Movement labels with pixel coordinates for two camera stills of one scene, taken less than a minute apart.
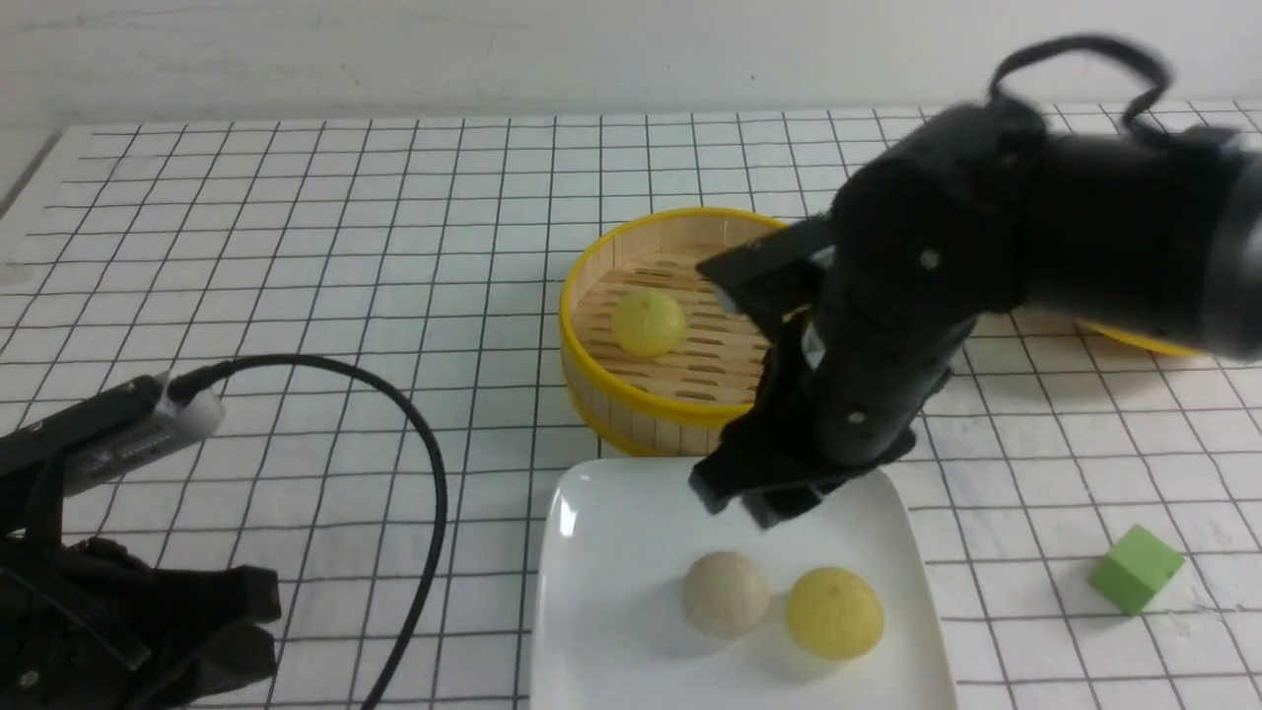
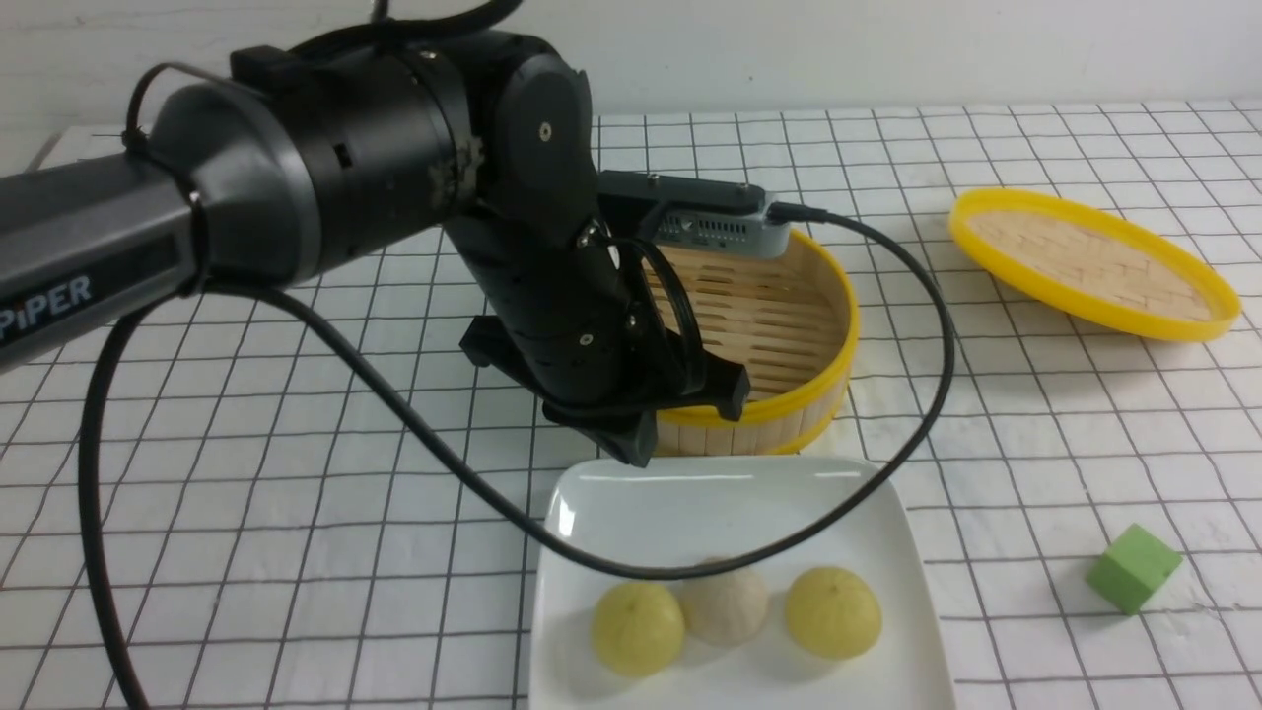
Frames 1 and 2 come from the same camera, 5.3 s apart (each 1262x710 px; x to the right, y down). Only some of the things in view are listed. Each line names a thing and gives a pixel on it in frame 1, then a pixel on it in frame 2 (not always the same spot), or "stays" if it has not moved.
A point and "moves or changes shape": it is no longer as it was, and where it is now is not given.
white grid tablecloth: (381, 303) stays
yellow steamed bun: (648, 322) moves or changes shape
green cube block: (1135, 569) stays
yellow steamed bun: (833, 613) stays
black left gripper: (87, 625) to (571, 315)
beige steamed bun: (726, 594) stays
